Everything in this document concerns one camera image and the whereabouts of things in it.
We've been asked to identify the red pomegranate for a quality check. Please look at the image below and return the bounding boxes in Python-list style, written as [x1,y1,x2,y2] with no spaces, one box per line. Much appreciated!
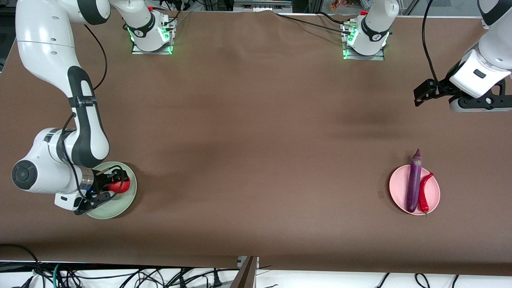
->
[107,179,131,194]

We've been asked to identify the purple eggplant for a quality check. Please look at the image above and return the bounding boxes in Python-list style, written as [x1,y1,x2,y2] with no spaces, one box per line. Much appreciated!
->
[406,149,423,213]

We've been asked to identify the red chili pepper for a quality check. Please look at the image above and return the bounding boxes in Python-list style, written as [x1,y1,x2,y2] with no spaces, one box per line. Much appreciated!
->
[418,172,434,217]

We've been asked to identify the light green plate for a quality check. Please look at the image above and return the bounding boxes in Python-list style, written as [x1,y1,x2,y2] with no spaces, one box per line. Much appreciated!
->
[86,161,137,220]

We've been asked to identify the pink plate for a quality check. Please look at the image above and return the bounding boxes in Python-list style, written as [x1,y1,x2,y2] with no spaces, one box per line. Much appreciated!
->
[389,165,440,216]

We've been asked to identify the colourful toy pile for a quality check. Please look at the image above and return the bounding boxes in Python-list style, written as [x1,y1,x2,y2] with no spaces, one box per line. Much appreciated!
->
[330,0,372,12]

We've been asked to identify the brown table cover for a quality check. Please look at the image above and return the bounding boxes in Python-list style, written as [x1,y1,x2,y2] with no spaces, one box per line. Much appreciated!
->
[0,7,512,276]

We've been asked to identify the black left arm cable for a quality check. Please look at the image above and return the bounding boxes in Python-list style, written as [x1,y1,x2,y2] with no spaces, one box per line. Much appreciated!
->
[422,0,450,86]

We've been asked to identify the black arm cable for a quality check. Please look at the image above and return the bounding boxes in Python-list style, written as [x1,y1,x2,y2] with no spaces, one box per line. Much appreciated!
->
[60,23,120,200]
[422,0,450,86]

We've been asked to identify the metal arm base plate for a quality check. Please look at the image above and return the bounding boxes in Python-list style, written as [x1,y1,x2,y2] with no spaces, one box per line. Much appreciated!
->
[131,18,174,55]
[342,22,385,61]

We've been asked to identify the aluminium frame profile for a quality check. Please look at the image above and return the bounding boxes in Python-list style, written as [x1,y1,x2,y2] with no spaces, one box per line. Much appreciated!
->
[400,0,421,16]

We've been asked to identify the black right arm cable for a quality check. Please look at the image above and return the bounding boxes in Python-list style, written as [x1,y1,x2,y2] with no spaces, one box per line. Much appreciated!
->
[60,23,120,200]

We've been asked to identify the black table cable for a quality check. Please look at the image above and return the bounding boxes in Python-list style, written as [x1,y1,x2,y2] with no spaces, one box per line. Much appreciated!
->
[274,13,354,36]
[318,11,346,24]

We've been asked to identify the wooden post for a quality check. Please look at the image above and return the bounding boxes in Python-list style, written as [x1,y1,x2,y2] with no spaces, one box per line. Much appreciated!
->
[230,256,259,288]

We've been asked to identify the metal rail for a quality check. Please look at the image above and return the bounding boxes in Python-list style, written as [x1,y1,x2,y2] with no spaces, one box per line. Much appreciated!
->
[234,0,292,12]

